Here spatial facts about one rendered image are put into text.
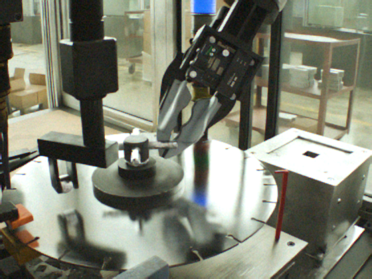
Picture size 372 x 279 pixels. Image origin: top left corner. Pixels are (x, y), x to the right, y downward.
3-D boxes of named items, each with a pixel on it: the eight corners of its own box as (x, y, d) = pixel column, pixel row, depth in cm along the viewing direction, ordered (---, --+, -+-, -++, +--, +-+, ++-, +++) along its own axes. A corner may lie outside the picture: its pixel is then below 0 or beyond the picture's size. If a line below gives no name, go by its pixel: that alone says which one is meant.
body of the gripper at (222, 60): (174, 72, 39) (231, -29, 38) (170, 73, 48) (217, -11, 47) (240, 109, 41) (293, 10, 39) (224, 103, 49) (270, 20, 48)
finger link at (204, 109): (163, 166, 43) (205, 90, 42) (161, 155, 48) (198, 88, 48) (188, 179, 43) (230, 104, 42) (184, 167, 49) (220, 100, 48)
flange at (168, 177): (164, 211, 41) (163, 190, 40) (74, 193, 44) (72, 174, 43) (195, 168, 51) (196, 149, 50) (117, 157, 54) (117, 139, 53)
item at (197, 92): (201, 95, 77) (201, 80, 76) (219, 99, 74) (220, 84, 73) (185, 99, 74) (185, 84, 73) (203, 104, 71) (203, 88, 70)
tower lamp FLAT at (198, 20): (202, 29, 72) (202, 13, 71) (220, 31, 69) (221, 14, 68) (185, 30, 69) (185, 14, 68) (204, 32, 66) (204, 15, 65)
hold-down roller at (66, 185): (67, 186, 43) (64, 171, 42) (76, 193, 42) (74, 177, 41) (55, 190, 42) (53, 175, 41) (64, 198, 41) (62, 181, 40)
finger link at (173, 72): (147, 103, 46) (184, 36, 45) (147, 102, 47) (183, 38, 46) (183, 122, 47) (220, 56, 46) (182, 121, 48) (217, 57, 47)
